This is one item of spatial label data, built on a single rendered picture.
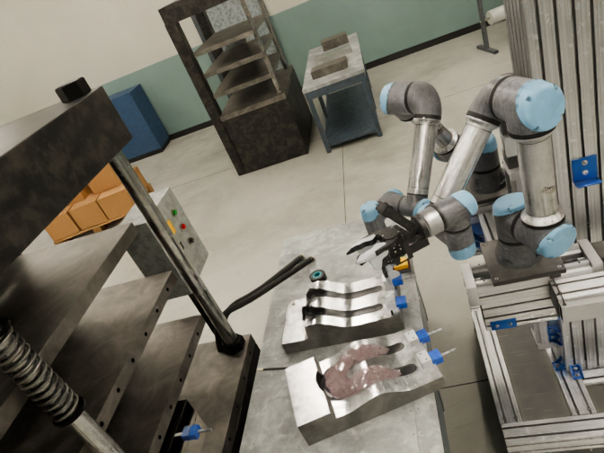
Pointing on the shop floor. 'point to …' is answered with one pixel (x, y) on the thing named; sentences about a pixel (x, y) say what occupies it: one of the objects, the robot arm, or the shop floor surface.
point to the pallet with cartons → (94, 207)
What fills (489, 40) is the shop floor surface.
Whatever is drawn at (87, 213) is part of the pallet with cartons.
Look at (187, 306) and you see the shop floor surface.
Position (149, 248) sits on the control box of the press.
